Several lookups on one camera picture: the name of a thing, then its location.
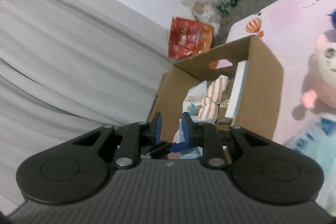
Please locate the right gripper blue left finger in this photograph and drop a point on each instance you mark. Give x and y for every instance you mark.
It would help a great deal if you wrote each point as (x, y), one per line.
(157, 126)

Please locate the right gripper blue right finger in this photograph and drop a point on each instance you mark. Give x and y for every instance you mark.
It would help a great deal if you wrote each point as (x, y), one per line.
(188, 129)

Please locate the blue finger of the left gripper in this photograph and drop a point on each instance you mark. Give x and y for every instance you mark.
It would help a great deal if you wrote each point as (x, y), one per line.
(162, 149)

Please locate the light blue towel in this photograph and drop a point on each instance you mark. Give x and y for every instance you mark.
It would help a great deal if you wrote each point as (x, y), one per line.
(196, 151)

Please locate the orange striped white cloth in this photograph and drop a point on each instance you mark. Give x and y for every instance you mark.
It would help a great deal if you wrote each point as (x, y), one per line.
(212, 99)

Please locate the gold LC packet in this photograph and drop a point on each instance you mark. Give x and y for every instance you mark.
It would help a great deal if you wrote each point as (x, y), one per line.
(223, 117)

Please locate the white blue flat box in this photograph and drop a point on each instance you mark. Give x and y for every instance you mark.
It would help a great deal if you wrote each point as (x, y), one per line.
(236, 92)

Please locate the cardboard box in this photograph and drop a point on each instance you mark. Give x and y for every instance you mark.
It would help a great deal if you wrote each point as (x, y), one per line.
(261, 96)

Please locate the red orange snack bag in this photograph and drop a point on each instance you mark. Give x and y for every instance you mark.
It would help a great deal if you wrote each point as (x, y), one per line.
(189, 38)

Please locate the white curtain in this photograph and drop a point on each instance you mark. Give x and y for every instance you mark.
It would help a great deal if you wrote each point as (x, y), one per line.
(65, 70)

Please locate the green bottle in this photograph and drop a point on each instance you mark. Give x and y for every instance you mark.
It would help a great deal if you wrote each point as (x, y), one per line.
(222, 7)

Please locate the white blue printed bag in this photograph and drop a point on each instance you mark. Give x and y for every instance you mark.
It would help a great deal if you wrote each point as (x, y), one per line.
(317, 141)

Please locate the pink plush toy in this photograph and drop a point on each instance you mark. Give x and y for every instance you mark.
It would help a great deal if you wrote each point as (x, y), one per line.
(321, 75)

